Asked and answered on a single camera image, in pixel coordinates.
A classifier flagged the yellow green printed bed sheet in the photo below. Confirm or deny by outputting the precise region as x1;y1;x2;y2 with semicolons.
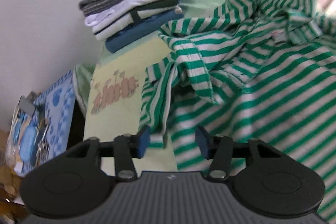
75;0;336;172

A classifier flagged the blue folded garment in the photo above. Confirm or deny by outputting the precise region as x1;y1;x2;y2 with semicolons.
105;7;185;54

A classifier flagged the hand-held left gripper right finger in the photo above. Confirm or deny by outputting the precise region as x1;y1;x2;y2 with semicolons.
196;126;284;182

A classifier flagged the bunch of keys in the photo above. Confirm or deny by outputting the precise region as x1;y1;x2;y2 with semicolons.
37;139;51;161

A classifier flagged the green striped shirt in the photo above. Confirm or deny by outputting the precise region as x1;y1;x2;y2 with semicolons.
139;0;336;223

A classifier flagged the white and green folded garment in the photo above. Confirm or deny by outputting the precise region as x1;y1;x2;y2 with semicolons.
93;0;181;41

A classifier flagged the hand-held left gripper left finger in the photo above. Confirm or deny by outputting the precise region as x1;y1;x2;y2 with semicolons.
64;126;151;182

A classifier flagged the small standing mirror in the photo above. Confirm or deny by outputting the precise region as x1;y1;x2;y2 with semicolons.
18;96;35;115

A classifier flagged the light blue case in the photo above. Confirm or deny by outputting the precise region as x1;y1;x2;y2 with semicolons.
18;124;38;161

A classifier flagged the blue patterned cloth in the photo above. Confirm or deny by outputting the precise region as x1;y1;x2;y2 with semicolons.
10;69;76;177

